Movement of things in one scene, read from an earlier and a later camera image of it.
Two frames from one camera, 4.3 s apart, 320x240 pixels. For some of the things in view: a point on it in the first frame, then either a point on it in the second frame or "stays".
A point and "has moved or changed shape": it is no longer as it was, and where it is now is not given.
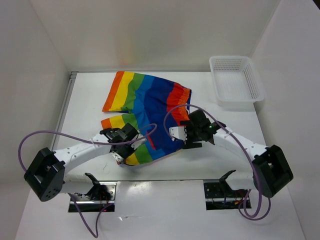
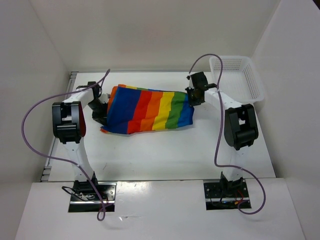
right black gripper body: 192,135 -> 193,99
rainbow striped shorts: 154,104 has moved or changed shape
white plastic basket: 236,82 stays
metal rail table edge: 62,109 stays
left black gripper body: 127,150 -> 99,110
